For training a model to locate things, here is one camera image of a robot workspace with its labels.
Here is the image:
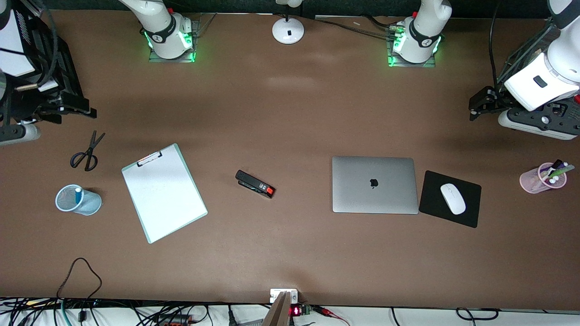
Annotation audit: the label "silver laptop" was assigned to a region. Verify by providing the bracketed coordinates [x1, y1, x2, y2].
[332, 156, 419, 215]

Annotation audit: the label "black stacked paper tray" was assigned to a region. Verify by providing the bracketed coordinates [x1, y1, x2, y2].
[14, 0, 85, 107]

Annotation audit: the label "white paper in tray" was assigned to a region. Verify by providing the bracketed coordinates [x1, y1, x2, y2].
[0, 22, 36, 78]

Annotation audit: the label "pink translucent pen cup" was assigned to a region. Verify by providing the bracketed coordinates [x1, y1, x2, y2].
[519, 162, 568, 194]

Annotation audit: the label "light blue mesh pen cup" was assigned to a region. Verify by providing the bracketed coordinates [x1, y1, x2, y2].
[55, 184, 102, 216]

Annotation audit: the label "white computer mouse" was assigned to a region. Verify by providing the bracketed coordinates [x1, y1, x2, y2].
[440, 183, 467, 215]

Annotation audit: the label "black mouse pad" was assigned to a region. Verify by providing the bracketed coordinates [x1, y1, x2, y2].
[419, 170, 482, 229]

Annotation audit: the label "white paper sheet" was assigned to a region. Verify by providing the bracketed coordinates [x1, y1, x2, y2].
[123, 146, 205, 243]

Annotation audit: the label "teal clipboard with metal clip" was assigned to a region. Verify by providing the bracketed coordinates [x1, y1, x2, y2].
[121, 143, 208, 244]

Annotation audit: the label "black stapler with red tip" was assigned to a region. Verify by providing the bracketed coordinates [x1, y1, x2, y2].
[235, 170, 276, 199]

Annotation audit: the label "white round lamp base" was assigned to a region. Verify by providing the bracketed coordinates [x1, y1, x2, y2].
[272, 0, 305, 45]

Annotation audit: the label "white socket box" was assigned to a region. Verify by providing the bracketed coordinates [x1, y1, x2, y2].
[270, 289, 299, 304]

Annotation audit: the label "black blue-handled scissors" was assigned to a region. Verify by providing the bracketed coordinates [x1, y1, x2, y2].
[70, 130, 106, 172]

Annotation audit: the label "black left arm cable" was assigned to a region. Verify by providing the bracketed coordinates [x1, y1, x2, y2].
[488, 0, 500, 87]

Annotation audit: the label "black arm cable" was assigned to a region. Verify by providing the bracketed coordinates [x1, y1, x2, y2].
[40, 0, 60, 89]
[488, 0, 500, 87]

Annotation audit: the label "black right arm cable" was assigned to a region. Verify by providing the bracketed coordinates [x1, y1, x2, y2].
[40, 0, 60, 89]

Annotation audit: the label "clear arm base plate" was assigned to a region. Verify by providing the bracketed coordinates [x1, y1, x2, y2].
[387, 27, 438, 68]
[148, 13, 217, 63]

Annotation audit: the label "thin black cable loop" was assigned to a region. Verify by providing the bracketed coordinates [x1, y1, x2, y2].
[57, 257, 102, 299]

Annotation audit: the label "black cable tangle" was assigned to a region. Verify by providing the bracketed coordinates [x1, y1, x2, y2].
[0, 297, 213, 326]

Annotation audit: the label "red wire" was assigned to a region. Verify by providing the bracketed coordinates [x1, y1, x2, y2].
[315, 306, 352, 326]

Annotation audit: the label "grey mounting post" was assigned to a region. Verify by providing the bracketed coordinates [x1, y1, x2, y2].
[263, 291, 291, 326]

